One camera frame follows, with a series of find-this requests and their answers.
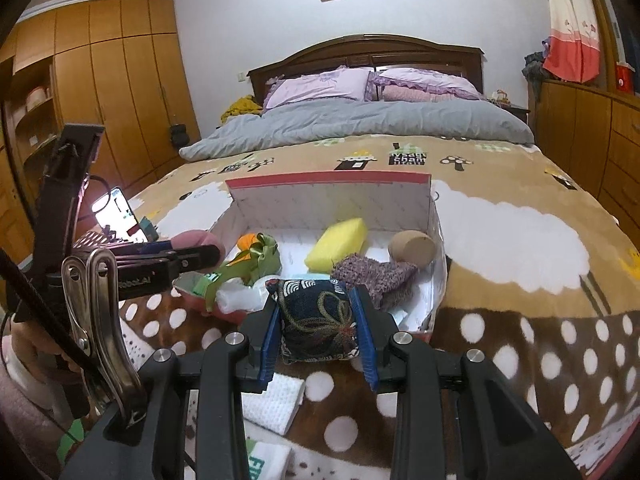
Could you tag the grey duvet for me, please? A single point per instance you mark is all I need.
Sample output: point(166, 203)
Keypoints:
point(350, 120)

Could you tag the white waffle cloth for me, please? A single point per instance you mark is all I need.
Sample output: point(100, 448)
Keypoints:
point(272, 402)

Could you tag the dark clothes pile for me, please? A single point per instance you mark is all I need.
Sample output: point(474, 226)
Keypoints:
point(535, 65)

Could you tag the dark patterned fabric pouch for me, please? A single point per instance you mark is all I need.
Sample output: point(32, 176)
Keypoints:
point(315, 320)

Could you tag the pink pillow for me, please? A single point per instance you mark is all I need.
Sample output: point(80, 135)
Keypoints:
point(407, 93)

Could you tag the purple knitted cloth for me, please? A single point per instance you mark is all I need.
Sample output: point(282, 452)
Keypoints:
point(380, 275)

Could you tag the red container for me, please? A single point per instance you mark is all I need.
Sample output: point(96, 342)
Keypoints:
point(623, 77)

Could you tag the black bag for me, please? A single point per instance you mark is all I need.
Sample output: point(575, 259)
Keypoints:
point(178, 135)

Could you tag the red cardboard shoe box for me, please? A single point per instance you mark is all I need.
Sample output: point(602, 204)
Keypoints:
point(325, 200)

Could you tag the brown cardboard roll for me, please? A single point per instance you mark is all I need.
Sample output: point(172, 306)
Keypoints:
point(410, 247)

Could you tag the wooden wardrobe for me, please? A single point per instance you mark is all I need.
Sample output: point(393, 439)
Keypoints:
point(125, 85)

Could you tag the dark wooden headboard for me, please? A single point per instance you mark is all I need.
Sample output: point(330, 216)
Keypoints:
point(375, 50)

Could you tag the yellow knitted cloth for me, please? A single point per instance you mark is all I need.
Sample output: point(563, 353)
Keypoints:
point(240, 110)

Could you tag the light green cloth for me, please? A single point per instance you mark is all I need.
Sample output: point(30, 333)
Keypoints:
point(70, 442)

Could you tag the printed sheep blanket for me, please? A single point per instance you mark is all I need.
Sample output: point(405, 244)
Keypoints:
point(500, 260)

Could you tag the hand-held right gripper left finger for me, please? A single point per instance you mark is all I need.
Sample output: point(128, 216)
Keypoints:
point(270, 345)

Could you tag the yellow sponge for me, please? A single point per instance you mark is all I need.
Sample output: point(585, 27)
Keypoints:
point(335, 245)

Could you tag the lilac pillow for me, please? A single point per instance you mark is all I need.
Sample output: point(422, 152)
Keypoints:
point(320, 87)
point(430, 80)

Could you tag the pink soft toy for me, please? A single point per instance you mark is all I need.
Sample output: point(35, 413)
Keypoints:
point(195, 239)

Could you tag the orange cloth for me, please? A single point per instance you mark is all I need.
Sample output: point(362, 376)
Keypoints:
point(247, 241)

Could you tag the green satin ribbon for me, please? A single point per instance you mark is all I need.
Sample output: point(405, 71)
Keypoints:
point(267, 260)

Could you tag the smartphone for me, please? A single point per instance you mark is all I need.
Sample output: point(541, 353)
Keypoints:
point(117, 215)

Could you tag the metal spring clamp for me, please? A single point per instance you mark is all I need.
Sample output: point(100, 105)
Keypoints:
point(100, 320)

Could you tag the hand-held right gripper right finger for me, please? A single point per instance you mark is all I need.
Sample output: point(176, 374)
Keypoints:
point(365, 345)

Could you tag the small teal box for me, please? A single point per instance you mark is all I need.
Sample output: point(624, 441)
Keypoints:
point(149, 226)

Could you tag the green and white sock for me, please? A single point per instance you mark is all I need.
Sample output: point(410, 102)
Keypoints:
point(270, 462)
point(205, 285)

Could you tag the wooden dresser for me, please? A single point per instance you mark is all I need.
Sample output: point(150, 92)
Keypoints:
point(575, 120)

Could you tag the wooden nightstand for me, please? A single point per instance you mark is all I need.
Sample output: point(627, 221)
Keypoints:
point(512, 112)

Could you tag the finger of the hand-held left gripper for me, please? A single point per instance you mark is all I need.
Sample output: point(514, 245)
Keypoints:
point(190, 259)
point(155, 247)

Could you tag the person's left forearm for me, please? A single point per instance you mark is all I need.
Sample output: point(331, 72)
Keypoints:
point(25, 410)

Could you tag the floral curtain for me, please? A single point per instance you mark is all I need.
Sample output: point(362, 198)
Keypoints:
point(570, 20)

